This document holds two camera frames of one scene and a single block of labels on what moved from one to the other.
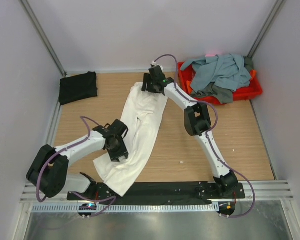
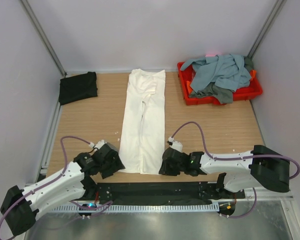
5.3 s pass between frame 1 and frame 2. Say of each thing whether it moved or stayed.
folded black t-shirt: stayed
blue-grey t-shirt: stayed
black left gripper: moved
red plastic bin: stayed
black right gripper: moved
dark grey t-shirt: stayed
